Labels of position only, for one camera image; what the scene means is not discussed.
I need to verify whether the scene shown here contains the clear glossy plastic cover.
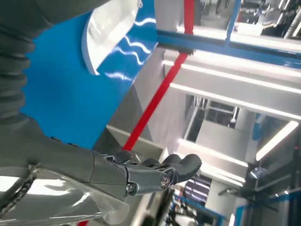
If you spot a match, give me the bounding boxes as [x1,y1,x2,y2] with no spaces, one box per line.
[0,167,131,226]

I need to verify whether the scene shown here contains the white plastic trim part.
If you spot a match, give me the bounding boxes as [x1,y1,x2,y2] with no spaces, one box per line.
[81,0,143,76]

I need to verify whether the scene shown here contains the grey braided cord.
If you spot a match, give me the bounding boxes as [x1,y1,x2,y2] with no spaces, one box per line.
[0,163,41,218]

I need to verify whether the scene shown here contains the red barrier belt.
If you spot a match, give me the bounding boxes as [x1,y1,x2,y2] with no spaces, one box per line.
[76,0,196,226]

